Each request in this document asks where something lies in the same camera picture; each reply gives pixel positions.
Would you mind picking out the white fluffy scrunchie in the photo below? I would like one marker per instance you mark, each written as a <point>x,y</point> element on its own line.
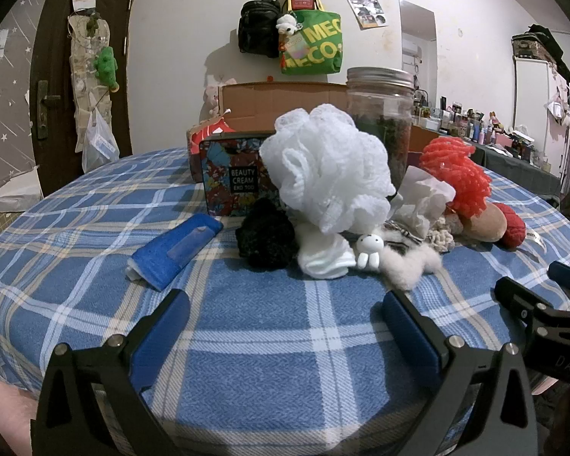
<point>403,266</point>

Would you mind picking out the white tissue cloth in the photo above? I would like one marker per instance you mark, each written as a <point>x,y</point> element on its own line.
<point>422,194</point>

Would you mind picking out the blue plaid blanket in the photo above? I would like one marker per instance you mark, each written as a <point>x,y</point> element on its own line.
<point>266,342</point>

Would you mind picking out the floral tin box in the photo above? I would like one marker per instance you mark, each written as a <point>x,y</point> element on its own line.
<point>232,171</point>

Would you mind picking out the black backpack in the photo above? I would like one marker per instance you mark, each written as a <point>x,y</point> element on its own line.
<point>259,23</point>

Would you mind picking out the green plush toy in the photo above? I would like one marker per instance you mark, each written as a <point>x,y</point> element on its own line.
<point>105,66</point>

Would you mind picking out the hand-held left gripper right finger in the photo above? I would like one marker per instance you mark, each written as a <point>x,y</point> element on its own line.
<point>406,337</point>

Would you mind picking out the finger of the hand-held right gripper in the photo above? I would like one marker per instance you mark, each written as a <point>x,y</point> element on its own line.
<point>513,292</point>
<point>567,275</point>

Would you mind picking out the dark brown door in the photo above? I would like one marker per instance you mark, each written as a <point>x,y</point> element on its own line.
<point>52,57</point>

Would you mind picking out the hanging door organiser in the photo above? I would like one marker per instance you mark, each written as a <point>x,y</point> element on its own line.
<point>83,99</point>

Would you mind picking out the brown round puff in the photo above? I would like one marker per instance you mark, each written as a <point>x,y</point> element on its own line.
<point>484,223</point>

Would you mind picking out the red knit ball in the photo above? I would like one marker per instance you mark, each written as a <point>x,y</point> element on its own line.
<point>515,228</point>

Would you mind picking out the black fluffy scrunchie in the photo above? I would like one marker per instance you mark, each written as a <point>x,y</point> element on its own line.
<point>266,237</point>

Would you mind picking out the pink plush toy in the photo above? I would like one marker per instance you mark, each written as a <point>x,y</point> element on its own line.
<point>212,97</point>

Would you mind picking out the blue brush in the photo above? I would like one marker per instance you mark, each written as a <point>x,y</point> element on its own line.
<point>171,251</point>

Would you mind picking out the black and white photo sheet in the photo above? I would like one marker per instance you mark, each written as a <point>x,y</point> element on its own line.
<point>365,9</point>

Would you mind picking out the dark suitcase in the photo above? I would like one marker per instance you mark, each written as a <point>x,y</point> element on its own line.
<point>534,45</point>

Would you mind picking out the red cardboard box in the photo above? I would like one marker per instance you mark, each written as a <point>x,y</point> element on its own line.
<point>275,104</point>

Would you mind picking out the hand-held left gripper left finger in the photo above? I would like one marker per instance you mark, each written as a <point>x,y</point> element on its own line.
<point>164,337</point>

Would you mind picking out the cream knitted scrunchie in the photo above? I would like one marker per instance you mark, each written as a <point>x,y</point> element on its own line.
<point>441,237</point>

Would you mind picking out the row of cosmetic bottles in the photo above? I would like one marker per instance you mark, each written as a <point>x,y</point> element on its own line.
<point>475,126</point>

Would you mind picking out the dark green table cover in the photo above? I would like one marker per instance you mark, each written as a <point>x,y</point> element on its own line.
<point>517,171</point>

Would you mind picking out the white sock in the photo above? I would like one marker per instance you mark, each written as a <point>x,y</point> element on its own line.
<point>320,256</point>

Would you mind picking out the wall mirror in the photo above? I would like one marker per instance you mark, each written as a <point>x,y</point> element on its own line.
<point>418,57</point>

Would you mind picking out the green tote bag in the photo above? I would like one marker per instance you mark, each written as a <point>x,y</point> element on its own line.
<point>313,42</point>

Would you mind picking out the clear plastic bag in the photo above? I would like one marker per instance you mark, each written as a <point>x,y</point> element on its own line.
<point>99,145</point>

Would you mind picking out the red mesh bath loofah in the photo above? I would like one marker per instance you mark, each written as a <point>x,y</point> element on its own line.
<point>456,175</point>

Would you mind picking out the white mesh bath loofah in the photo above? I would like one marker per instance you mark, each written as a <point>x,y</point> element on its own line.
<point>327,166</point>

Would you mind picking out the white bunny figure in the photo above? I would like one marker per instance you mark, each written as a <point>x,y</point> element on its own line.
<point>368,247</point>

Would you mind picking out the white wardrobe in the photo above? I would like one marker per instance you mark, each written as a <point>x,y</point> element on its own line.
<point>529,95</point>

